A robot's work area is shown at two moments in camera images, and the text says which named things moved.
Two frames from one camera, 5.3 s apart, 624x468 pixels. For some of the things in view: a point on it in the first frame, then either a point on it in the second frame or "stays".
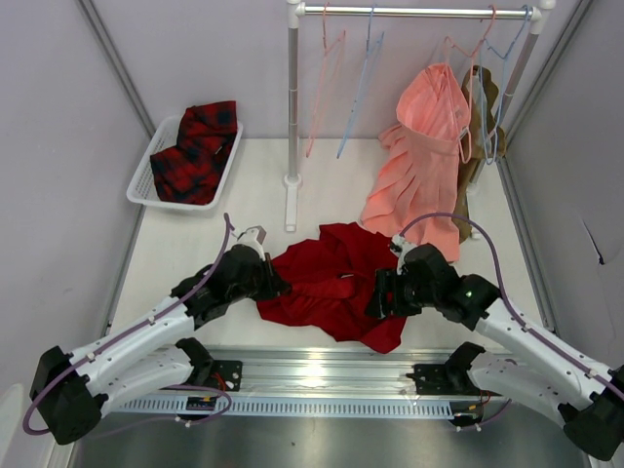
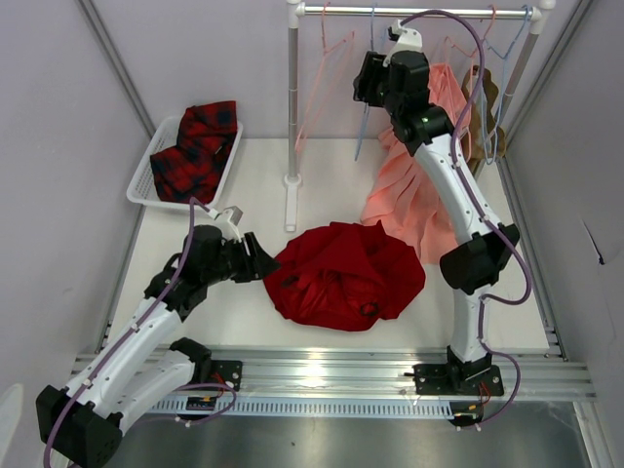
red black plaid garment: [188, 172] stays
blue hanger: [372, 49] to [366, 112]
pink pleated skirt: [417, 171] stays
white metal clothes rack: [296, 10] stays
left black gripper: [274, 285] to [260, 264]
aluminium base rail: [324, 372] stays
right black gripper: [385, 293] to [367, 78]
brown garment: [483, 137] stays
